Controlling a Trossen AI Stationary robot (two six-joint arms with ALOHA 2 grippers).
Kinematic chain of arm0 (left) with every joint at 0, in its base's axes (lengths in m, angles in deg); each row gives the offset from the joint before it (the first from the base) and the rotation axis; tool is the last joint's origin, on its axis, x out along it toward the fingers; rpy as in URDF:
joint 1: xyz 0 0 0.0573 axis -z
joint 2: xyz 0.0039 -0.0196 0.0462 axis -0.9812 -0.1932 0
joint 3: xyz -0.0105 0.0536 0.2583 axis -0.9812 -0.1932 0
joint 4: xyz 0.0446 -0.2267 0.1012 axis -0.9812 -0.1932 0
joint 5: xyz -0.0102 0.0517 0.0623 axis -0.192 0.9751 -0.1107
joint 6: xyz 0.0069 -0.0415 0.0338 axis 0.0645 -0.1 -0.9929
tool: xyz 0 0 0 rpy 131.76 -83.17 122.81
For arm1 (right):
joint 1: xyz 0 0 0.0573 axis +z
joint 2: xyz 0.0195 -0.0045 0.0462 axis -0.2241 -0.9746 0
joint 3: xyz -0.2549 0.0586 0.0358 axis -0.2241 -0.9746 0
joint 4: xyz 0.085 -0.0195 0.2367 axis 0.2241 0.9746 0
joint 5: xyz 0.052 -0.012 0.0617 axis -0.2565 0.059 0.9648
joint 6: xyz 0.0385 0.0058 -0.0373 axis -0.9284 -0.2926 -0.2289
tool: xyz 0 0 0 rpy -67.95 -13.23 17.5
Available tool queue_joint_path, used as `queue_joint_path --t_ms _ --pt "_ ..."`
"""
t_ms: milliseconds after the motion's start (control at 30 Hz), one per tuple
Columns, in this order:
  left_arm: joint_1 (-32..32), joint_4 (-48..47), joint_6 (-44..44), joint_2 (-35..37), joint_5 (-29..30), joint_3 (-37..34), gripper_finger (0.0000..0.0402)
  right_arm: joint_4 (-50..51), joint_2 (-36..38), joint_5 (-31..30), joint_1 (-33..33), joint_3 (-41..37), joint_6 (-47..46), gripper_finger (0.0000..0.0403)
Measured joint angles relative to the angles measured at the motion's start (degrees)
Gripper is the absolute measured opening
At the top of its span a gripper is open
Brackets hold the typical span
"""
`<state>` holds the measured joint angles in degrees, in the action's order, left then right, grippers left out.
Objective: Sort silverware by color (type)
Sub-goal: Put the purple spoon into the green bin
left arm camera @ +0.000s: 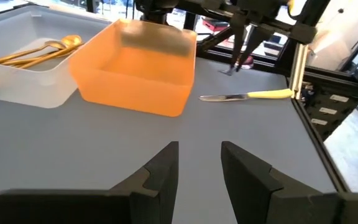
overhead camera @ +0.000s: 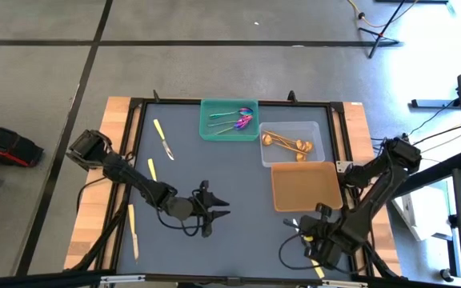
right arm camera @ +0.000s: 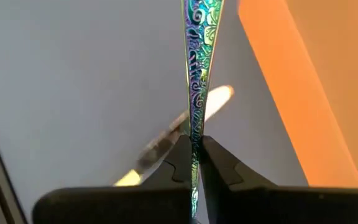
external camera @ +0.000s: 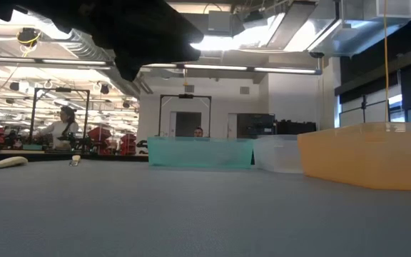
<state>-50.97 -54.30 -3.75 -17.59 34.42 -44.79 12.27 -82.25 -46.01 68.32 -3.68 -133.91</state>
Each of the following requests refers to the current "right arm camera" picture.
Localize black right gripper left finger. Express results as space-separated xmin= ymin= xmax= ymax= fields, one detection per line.
xmin=31 ymin=134 xmax=193 ymax=224

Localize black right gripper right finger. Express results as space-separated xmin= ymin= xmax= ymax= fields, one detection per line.
xmin=200 ymin=135 xmax=358 ymax=224

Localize yellow-handled silver knife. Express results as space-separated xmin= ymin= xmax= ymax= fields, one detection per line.
xmin=113 ymin=84 xmax=235 ymax=187

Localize iridescent purple spoon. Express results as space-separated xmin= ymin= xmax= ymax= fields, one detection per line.
xmin=180 ymin=0 xmax=226 ymax=220

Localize orange tray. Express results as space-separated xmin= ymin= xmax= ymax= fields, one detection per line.
xmin=237 ymin=0 xmax=358 ymax=189

